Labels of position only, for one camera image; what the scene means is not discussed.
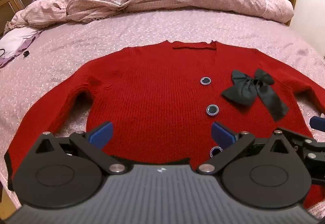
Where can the thin black loop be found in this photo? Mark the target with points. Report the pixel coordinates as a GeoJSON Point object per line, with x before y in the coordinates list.
{"type": "Point", "coordinates": [2, 52]}

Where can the red knit sweater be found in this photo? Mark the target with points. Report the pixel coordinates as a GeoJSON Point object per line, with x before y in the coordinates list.
{"type": "Point", "coordinates": [157, 87]}

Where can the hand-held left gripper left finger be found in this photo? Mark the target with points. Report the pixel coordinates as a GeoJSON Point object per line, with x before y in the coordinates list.
{"type": "Point", "coordinates": [101, 134]}

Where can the small black object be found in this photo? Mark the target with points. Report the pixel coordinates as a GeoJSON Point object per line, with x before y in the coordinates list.
{"type": "Point", "coordinates": [26, 54]}

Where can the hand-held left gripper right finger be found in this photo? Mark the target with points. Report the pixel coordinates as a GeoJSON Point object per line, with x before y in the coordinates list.
{"type": "Point", "coordinates": [222, 134]}

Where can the lilac cloth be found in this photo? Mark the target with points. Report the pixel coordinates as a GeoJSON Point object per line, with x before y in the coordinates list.
{"type": "Point", "coordinates": [17, 38]}

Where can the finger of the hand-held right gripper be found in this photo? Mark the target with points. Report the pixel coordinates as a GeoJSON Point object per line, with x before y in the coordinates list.
{"type": "Point", "coordinates": [309, 149]}
{"type": "Point", "coordinates": [318, 122]}

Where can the pink floral bed sheet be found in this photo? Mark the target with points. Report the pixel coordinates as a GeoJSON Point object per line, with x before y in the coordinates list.
{"type": "Point", "coordinates": [76, 43]}

